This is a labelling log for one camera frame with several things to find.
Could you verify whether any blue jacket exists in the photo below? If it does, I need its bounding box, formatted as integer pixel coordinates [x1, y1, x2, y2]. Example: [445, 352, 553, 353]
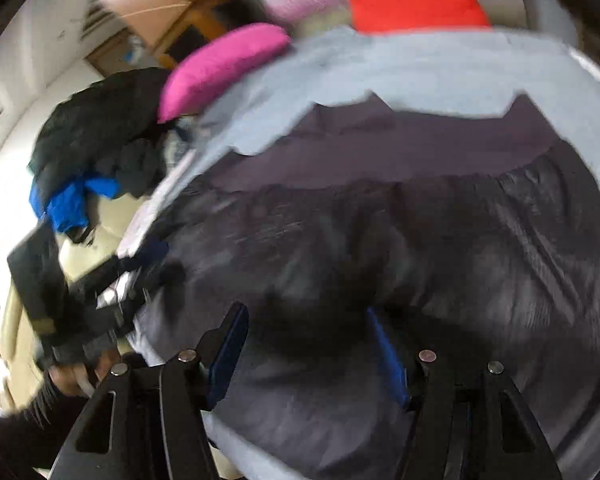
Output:
[29, 177, 123, 233]

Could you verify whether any person's left forearm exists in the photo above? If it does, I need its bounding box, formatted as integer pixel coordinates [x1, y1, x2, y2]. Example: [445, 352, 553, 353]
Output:
[0, 385, 83, 480]

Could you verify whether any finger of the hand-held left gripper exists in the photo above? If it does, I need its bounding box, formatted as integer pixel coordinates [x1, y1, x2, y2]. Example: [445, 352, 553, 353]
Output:
[116, 241, 187, 305]

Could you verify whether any white blanket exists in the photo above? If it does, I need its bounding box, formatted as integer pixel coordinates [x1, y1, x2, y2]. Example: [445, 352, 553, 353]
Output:
[117, 150, 201, 256]

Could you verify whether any dark quilted zip jacket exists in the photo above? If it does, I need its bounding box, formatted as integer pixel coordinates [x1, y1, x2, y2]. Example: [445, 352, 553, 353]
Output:
[115, 92, 600, 480]

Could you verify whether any pink pillow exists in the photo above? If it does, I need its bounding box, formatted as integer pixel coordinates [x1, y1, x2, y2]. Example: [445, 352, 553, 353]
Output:
[157, 22, 291, 123]

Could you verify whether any grey blanket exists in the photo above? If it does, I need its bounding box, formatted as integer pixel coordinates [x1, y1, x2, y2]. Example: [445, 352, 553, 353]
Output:
[120, 27, 600, 480]

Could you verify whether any wooden cabinet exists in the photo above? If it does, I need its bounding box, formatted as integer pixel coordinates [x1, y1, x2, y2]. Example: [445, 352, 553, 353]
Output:
[85, 0, 261, 76]

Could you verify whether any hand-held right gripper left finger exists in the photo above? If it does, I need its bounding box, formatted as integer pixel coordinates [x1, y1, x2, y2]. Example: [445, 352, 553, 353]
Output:
[47, 301, 251, 480]

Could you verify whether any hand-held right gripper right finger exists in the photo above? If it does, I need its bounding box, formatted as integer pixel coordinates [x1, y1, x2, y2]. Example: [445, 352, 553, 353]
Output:
[365, 307, 563, 480]

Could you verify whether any pile of black and blue coats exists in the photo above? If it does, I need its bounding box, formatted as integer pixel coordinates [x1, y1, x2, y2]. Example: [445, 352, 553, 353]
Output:
[27, 67, 173, 201]

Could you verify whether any cream sofa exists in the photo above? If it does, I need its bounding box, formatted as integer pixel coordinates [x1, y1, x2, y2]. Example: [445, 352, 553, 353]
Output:
[0, 195, 146, 411]

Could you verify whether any person's left hand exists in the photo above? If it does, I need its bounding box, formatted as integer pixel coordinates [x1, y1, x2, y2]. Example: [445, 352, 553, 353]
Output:
[46, 349, 125, 398]

